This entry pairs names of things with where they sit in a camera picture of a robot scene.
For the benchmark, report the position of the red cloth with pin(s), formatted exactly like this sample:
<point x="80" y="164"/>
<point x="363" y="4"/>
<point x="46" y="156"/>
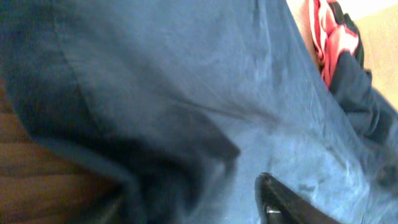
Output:
<point x="329" y="38"/>

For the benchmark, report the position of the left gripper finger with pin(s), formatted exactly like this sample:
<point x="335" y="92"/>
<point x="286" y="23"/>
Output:
<point x="277" y="204"/>

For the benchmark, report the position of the black garment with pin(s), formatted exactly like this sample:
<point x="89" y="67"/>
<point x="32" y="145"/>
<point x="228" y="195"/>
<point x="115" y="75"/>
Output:
<point x="342" y="18"/>

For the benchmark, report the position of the navy blue shorts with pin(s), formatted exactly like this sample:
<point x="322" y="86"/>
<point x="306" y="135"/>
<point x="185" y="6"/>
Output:
<point x="185" y="103"/>

